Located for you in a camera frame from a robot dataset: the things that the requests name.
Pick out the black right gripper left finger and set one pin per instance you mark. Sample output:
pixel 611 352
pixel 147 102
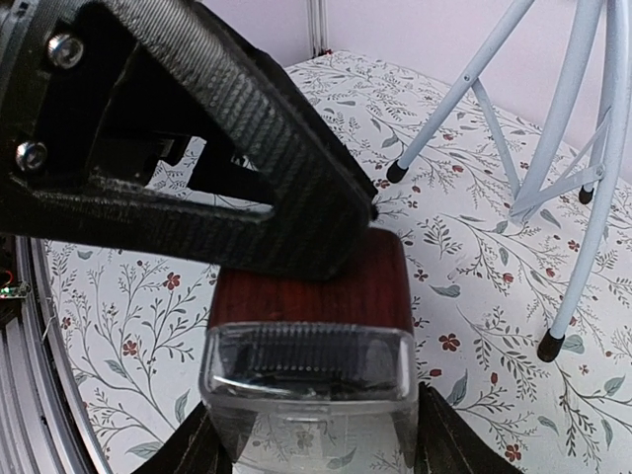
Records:
pixel 194 448

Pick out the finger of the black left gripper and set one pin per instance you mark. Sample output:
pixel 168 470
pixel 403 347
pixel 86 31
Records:
pixel 154 127

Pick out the light blue music stand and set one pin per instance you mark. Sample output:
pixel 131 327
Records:
pixel 597 182

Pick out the floral patterned table mat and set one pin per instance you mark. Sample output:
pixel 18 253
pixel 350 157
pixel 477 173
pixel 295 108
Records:
pixel 483 289

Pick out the left aluminium frame post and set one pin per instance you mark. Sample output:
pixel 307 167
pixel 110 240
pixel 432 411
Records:
pixel 318 27

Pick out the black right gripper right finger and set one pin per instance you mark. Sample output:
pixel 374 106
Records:
pixel 446 444

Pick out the aluminium base frame rail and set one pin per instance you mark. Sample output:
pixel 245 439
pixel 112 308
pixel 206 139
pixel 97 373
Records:
pixel 44 423

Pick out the brown wooden metronome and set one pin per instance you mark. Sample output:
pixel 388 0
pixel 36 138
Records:
pixel 372 289

